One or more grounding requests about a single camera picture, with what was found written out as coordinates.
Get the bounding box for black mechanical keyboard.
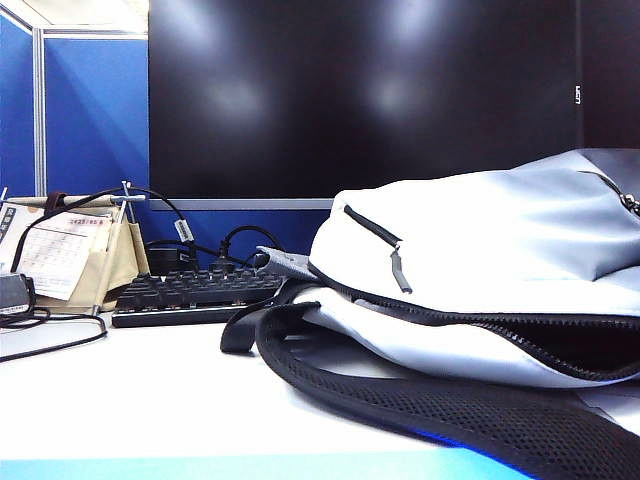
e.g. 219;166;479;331
110;268;287;330

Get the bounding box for large black computer monitor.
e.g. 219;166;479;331
148;0;584;212

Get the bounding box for black power adapter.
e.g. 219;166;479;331
144;241;197;277

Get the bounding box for beige fabric desk organizer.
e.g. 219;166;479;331
0;180;151;316

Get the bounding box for white desk calendar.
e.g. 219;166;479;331
12;212;114;301

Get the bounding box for gray box device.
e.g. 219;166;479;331
0;272;36;314

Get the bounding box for white printed card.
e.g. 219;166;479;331
0;199;17;272

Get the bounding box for black monitor with white logo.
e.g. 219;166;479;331
574;0;640;151

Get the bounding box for black looped cable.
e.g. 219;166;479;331
218;225;275;267

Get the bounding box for black cable with label tag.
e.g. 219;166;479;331
19;185;264;269

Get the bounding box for light gray backpack black straps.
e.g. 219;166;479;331
221;147;640;480

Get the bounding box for thin black cable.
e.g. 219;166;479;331
0;308;109;364

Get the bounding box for silver partition frame post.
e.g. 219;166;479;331
32;27;49;199

